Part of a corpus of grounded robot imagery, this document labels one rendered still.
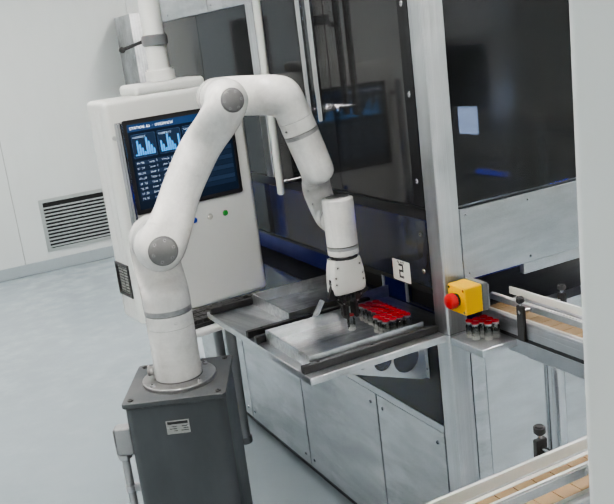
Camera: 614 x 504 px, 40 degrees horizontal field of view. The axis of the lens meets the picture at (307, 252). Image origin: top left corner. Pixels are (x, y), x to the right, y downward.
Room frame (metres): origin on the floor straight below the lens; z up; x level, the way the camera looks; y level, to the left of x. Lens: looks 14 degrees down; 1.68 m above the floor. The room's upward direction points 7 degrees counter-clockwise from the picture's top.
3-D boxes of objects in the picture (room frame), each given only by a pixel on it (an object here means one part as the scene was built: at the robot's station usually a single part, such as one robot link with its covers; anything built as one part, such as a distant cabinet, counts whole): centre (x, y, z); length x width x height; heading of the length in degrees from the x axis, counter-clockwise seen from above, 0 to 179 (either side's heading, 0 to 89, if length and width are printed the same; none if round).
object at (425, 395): (3.00, 0.12, 0.73); 1.98 x 0.01 x 0.25; 26
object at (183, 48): (3.64, 0.42, 1.51); 0.48 x 0.01 x 0.59; 26
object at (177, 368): (2.04, 0.37, 0.95); 0.19 x 0.19 x 0.18
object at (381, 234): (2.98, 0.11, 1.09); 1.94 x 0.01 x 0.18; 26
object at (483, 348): (2.02, -0.43, 0.87); 0.14 x 0.13 x 0.02; 116
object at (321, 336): (2.14, -0.07, 0.90); 0.34 x 0.26 x 0.04; 116
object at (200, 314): (2.71, 0.32, 0.82); 0.40 x 0.14 x 0.02; 122
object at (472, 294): (2.01, -0.39, 1.00); 0.08 x 0.07 x 0.07; 116
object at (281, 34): (2.71, -0.03, 1.51); 0.47 x 0.01 x 0.59; 26
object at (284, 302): (2.49, -0.02, 0.90); 0.34 x 0.26 x 0.04; 116
